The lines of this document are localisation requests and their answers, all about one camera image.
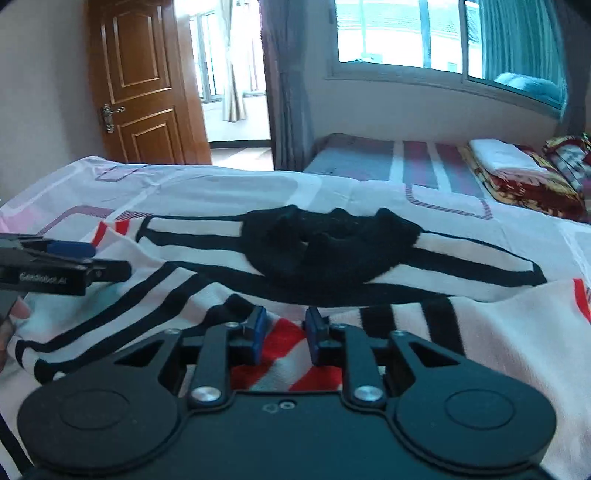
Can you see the metal door handle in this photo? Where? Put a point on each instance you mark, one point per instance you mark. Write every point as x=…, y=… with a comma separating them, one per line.
x=107, y=112

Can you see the striped knit sweater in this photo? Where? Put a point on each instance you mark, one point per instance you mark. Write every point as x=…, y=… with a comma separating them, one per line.
x=379, y=272

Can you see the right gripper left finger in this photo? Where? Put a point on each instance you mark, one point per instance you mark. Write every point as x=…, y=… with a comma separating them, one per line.
x=218, y=351

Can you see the grey curtain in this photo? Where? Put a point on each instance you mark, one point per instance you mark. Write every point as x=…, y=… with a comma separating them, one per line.
x=572, y=22
x=283, y=36

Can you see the grey left curtain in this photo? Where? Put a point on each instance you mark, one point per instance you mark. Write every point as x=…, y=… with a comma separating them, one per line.
x=283, y=36

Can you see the grey right curtain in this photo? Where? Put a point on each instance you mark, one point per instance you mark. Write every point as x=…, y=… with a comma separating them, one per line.
x=572, y=22

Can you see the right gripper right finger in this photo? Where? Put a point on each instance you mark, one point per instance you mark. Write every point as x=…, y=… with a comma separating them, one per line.
x=348, y=348

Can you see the wooden door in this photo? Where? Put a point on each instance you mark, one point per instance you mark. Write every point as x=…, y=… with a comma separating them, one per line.
x=140, y=57

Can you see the low striped side mattress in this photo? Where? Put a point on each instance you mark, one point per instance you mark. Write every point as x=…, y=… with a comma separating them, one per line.
x=438, y=166

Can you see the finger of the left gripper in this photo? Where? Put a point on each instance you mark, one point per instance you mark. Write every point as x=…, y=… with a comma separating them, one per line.
x=76, y=250
x=108, y=271

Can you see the large window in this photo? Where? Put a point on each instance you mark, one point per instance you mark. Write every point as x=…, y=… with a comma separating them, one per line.
x=451, y=44

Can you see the person's left hand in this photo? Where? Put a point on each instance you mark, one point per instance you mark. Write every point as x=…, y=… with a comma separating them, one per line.
x=20, y=311

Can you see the balcony light curtain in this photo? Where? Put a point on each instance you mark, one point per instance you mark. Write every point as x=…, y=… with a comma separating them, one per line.
x=232, y=99

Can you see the striped pillow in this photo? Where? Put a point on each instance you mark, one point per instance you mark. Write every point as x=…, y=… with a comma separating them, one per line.
x=571, y=157

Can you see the blue bedding outside window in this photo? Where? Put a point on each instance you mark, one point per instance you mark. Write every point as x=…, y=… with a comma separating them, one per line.
x=540, y=89

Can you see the patterned bed sheet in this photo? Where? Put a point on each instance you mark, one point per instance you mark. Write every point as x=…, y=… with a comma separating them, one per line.
x=231, y=193

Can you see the folded red patterned blanket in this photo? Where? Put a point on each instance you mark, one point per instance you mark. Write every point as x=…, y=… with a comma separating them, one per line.
x=518, y=176

